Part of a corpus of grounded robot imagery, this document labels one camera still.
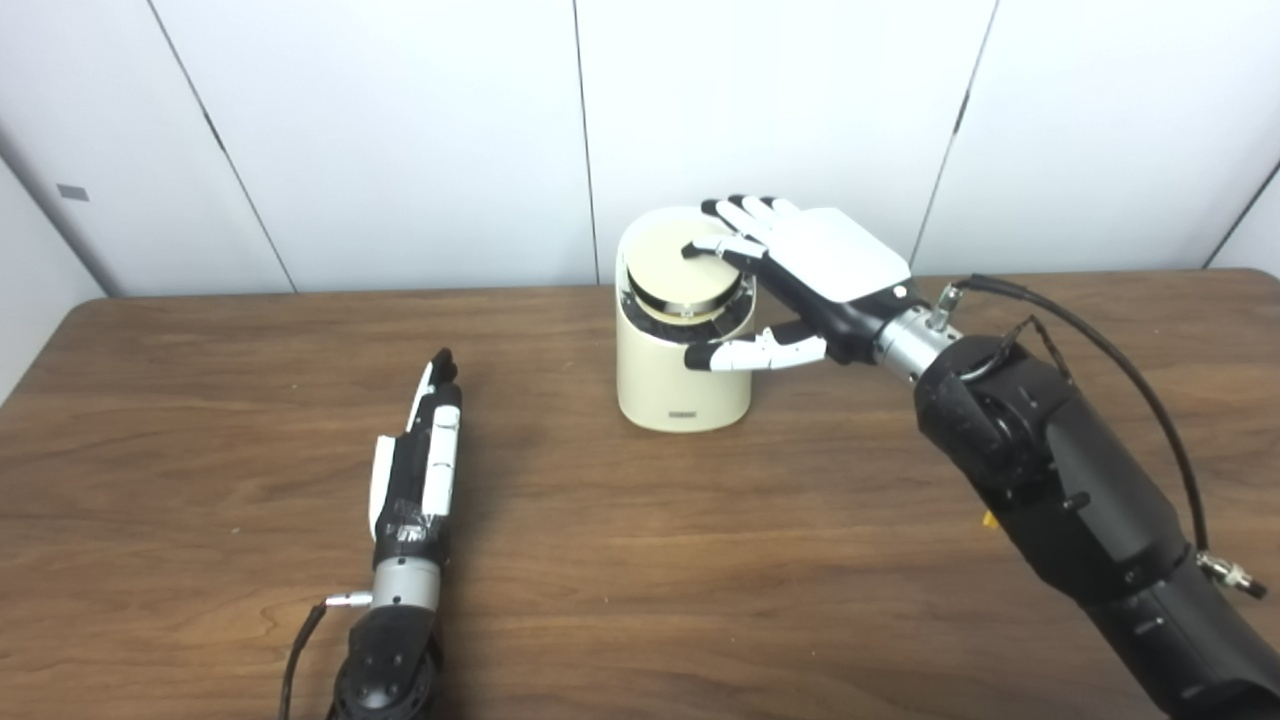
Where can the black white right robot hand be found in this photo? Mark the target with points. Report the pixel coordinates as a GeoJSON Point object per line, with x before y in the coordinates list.
{"type": "Point", "coordinates": [840, 260]}

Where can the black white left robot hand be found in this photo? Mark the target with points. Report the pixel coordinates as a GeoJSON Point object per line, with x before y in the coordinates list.
{"type": "Point", "coordinates": [415, 480]}

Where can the round cream bin lid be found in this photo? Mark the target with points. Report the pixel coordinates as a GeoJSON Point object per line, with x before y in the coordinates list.
{"type": "Point", "coordinates": [675, 275]}

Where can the cream-colored bin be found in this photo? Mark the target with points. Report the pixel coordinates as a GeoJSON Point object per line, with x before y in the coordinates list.
{"type": "Point", "coordinates": [680, 385]}

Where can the small gray wall plate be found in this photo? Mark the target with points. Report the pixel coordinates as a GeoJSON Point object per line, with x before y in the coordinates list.
{"type": "Point", "coordinates": [73, 192]}

